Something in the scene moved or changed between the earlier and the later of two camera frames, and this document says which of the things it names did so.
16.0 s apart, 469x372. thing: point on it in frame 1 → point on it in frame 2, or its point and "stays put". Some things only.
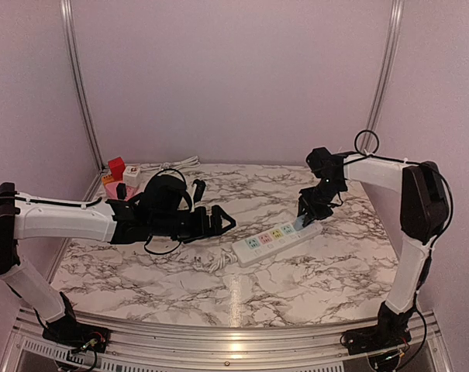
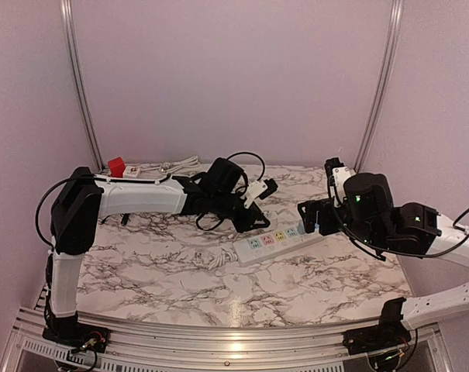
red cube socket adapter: (117, 167) stays put
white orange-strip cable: (187, 163) stays put
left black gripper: (202, 231) → (254, 214)
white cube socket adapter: (131, 176) stays put
